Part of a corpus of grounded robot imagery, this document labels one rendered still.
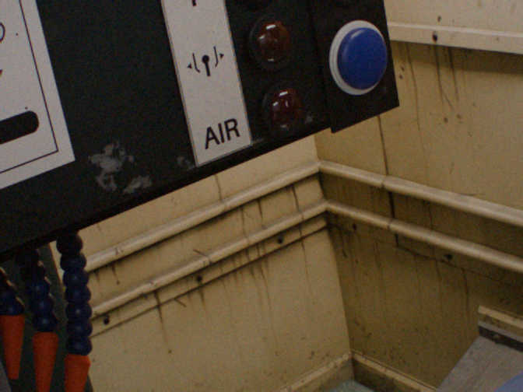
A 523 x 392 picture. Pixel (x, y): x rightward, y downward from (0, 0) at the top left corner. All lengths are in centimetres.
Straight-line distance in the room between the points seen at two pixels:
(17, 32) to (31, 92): 2
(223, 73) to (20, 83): 9
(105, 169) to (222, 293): 135
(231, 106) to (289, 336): 146
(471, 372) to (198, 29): 124
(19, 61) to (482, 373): 128
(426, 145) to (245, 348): 54
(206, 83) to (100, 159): 6
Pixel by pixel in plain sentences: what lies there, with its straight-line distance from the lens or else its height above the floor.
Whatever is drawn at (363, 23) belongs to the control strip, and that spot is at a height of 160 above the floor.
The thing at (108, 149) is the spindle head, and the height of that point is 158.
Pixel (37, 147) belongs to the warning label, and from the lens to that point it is 39.
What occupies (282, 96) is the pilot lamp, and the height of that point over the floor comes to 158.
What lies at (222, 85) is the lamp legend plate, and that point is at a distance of 42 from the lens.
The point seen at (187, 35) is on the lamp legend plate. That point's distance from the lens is 41.
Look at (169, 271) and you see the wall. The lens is 166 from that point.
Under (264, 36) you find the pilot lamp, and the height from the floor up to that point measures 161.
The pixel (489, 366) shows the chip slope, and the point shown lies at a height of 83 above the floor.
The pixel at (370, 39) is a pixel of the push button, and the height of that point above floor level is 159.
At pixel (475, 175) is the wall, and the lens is 150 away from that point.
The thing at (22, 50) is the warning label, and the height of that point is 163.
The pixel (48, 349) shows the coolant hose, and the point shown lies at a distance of 61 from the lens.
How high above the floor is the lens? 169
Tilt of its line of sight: 21 degrees down
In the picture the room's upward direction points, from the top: 11 degrees counter-clockwise
